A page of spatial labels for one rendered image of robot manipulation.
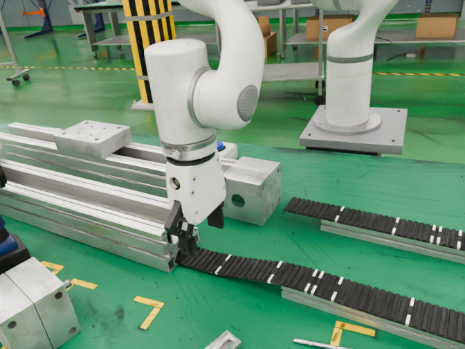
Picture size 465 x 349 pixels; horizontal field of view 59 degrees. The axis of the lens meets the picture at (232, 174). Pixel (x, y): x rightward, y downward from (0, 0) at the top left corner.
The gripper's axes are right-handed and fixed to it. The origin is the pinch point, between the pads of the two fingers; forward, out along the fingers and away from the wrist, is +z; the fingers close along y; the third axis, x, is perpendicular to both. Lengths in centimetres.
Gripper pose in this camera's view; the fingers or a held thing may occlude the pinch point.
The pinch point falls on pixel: (202, 234)
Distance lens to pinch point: 70.2
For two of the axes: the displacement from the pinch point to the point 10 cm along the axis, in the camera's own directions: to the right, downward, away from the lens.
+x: -8.7, -1.6, 4.7
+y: 4.9, -4.5, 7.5
